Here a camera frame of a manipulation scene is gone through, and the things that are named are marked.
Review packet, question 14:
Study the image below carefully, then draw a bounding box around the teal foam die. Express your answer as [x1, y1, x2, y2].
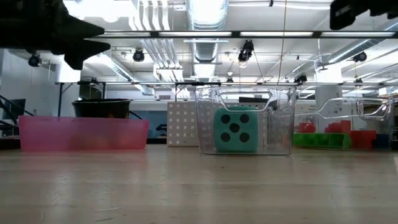
[213, 106, 259, 153]

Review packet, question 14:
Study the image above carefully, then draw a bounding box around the black ceiling spot lamp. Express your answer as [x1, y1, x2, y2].
[353, 51, 368, 63]
[27, 53, 42, 68]
[132, 49, 146, 62]
[238, 39, 255, 62]

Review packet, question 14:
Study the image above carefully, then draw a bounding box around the pink translucent plastic tray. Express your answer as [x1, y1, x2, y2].
[18, 115, 150, 152]

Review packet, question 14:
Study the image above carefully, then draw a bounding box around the silver ventilation duct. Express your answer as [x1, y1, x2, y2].
[185, 0, 230, 63]

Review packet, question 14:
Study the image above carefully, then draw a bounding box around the black computer monitor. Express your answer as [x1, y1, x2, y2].
[2, 98, 27, 121]

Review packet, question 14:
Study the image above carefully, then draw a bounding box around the blue toy block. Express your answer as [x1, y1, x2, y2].
[374, 133, 390, 149]

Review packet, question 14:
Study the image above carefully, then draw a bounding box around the blue background panel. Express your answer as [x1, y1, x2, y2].
[129, 110, 169, 139]

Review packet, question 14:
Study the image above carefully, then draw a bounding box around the black background table frame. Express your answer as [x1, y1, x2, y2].
[55, 80, 203, 114]

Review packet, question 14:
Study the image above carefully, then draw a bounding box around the clear plastic bin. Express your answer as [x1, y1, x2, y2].
[195, 86, 297, 156]
[294, 96, 396, 151]

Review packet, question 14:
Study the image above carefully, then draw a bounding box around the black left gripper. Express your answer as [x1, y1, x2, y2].
[0, 0, 111, 71]

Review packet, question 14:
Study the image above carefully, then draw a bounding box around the thin hanging wire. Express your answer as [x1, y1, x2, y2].
[277, 0, 287, 83]

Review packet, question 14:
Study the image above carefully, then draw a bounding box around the dark background desk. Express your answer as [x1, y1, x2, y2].
[0, 135, 21, 149]

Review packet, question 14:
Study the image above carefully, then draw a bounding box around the black round bucket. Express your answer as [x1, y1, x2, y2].
[72, 98, 132, 119]

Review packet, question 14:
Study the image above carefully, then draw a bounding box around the long green toy block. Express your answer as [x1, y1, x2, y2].
[293, 133, 352, 149]

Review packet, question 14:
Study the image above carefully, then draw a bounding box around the white perforated metal basket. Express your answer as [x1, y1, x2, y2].
[167, 101, 271, 147]

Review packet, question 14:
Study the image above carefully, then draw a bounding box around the black overhead frame beam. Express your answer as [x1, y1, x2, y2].
[83, 30, 398, 39]

